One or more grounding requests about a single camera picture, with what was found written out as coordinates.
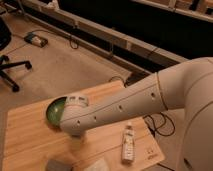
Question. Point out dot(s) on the white plastic bottle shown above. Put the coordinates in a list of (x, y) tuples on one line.
[(127, 155)]

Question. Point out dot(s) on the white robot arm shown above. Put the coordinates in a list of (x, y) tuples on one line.
[(187, 86)]

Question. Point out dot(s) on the power strip on floor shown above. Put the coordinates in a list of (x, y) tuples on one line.
[(35, 40)]

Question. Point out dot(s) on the black office chair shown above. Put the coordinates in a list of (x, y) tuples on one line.
[(5, 38)]

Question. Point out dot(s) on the green ceramic bowl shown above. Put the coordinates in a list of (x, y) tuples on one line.
[(55, 110)]

